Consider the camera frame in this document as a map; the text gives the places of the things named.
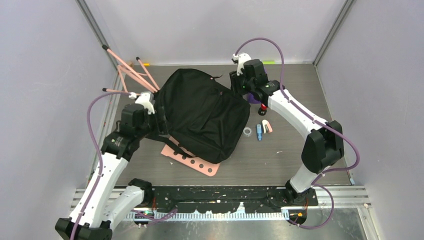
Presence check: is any red cap glue bottle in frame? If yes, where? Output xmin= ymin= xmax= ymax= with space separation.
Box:
xmin=258 ymin=104 xmax=268 ymax=116

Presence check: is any black student backpack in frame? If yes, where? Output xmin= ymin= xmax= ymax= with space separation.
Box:
xmin=147 ymin=68 xmax=251 ymax=164

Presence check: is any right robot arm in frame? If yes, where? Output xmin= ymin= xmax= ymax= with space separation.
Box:
xmin=229 ymin=53 xmax=345 ymax=205

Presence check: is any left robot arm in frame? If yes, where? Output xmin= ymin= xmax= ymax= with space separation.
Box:
xmin=55 ymin=103 xmax=163 ymax=240

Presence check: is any green tape marker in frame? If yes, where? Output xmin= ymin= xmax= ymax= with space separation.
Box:
xmin=263 ymin=61 xmax=276 ymax=65

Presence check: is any blue marker pen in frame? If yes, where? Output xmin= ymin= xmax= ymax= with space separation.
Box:
xmin=256 ymin=123 xmax=264 ymax=141

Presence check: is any clear tape roll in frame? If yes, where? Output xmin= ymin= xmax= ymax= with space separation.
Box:
xmin=243 ymin=127 xmax=253 ymax=137

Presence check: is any pink white stapler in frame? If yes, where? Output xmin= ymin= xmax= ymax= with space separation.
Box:
xmin=261 ymin=119 xmax=273 ymax=134

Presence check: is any pink perforated board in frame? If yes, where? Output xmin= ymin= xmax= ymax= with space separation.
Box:
xmin=161 ymin=144 xmax=221 ymax=177

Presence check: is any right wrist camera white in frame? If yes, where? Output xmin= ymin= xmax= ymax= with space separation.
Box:
xmin=232 ymin=52 xmax=252 ymax=76

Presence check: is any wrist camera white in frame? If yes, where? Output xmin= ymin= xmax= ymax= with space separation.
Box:
xmin=232 ymin=52 xmax=252 ymax=76
xmin=128 ymin=91 xmax=156 ymax=115

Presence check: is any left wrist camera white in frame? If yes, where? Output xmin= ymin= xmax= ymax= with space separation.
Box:
xmin=128 ymin=91 xmax=156 ymax=115

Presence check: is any pink metal stool frame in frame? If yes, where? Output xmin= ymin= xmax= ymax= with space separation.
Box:
xmin=101 ymin=44 xmax=160 ymax=100

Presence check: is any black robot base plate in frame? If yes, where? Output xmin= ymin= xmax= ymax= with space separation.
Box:
xmin=138 ymin=186 xmax=319 ymax=214

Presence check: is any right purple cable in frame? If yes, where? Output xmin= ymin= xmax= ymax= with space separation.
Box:
xmin=234 ymin=37 xmax=361 ymax=230

